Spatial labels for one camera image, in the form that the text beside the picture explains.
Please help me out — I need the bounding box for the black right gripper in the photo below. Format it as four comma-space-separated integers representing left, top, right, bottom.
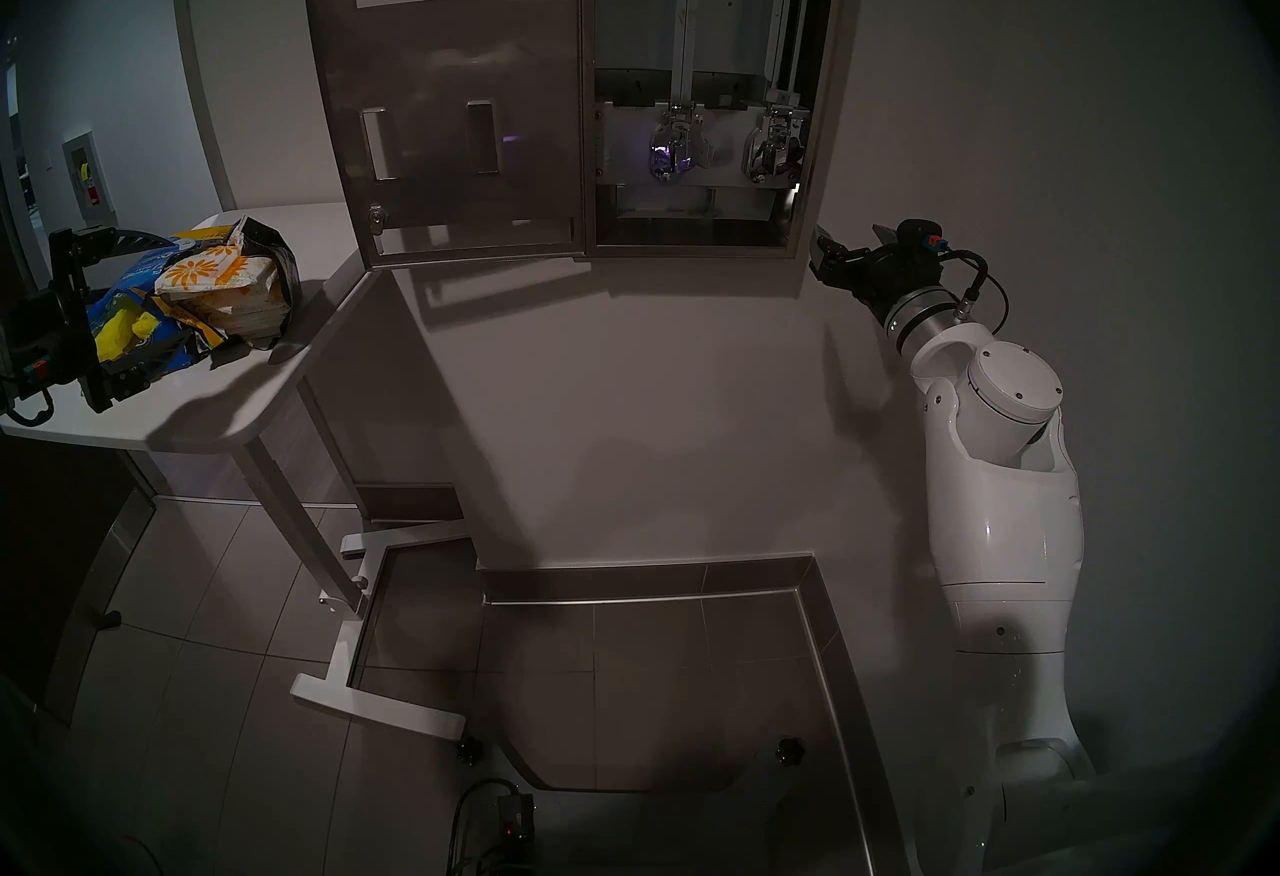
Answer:
808, 224, 953, 312

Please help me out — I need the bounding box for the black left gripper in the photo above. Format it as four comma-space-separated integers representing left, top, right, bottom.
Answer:
0, 226, 199, 415

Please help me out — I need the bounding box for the stainless steel wall dispenser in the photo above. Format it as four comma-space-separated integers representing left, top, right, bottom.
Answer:
298, 0, 591, 270

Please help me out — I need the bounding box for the dark robot base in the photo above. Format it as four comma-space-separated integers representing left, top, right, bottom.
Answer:
495, 732, 831, 876

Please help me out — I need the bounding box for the blue yellow pad package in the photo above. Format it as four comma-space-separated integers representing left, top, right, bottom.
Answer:
85, 226, 236, 377

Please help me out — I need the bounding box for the orange floral pad package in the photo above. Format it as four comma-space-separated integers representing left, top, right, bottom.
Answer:
152, 244, 291, 345

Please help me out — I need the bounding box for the white table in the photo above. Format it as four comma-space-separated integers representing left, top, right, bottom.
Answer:
0, 201, 471, 743

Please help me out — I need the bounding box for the black pad package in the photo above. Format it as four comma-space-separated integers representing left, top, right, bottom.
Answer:
232, 217, 303, 350

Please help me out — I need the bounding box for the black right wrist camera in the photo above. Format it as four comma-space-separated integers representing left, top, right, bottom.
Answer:
895, 221, 949, 263

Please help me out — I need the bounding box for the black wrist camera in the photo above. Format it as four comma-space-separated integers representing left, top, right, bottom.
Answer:
895, 221, 949, 263
0, 352, 61, 390

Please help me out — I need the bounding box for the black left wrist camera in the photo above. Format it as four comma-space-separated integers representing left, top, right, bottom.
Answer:
0, 352, 61, 390

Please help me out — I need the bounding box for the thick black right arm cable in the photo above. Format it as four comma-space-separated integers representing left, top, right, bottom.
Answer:
945, 252, 991, 322

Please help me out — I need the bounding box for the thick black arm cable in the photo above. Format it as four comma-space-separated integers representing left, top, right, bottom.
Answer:
945, 252, 991, 322
0, 387, 56, 430

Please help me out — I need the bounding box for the grey wall alarm box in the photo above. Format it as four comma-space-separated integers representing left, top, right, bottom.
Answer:
62, 131, 119, 230

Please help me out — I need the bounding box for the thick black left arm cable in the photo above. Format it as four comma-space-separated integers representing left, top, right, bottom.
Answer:
0, 387, 56, 430

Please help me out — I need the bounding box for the green black cable bundle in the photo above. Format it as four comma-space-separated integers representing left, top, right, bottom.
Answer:
447, 777, 571, 876

